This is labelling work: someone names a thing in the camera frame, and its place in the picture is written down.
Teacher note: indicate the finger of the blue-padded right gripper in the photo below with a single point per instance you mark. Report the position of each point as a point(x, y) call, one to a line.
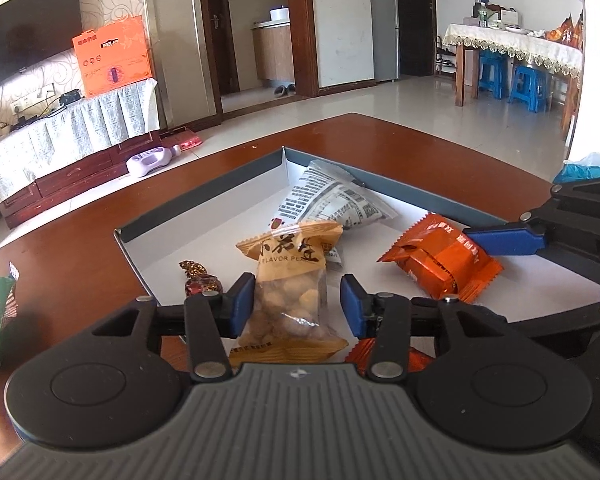
point(510, 239)

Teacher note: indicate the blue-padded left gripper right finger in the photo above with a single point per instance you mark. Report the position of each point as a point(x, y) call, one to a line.
point(387, 318)

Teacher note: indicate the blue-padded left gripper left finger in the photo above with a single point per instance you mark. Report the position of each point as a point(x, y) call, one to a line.
point(211, 317)

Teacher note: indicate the red gold candy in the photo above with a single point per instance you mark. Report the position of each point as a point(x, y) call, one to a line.
point(199, 280)

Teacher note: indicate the long orange snack stick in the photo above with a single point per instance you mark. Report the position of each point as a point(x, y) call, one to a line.
point(360, 353)

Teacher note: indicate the tan peanut snack bag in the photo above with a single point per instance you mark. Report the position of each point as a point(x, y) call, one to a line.
point(289, 321)

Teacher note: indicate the orange snack packet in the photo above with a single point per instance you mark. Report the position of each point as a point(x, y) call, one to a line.
point(443, 260)

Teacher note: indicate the blue plastic bag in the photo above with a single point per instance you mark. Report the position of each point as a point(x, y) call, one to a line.
point(584, 169)

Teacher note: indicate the grey blue shallow box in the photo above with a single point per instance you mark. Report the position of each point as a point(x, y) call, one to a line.
point(207, 223)

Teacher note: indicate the newspaper print snack packet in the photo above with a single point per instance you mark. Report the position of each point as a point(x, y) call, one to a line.
point(326, 192)

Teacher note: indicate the blue plastic stool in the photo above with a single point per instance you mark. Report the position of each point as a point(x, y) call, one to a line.
point(493, 72)
point(530, 86)

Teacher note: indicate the white purple bottle on floor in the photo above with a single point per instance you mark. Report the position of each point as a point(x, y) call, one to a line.
point(141, 164)

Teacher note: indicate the red item on floor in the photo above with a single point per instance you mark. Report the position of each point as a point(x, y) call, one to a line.
point(182, 137)

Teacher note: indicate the dining table with lace cloth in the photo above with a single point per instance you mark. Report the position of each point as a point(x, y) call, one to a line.
point(556, 58)

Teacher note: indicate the tv cabinet with cloth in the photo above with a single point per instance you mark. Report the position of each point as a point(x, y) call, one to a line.
point(84, 145)

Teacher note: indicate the orange gift box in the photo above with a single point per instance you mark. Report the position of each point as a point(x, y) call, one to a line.
point(112, 56)

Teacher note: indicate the wooden kitchen cabinet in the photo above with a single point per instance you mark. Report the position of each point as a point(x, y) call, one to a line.
point(273, 52)

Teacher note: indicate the black wall television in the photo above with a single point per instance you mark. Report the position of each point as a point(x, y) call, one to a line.
point(31, 31)

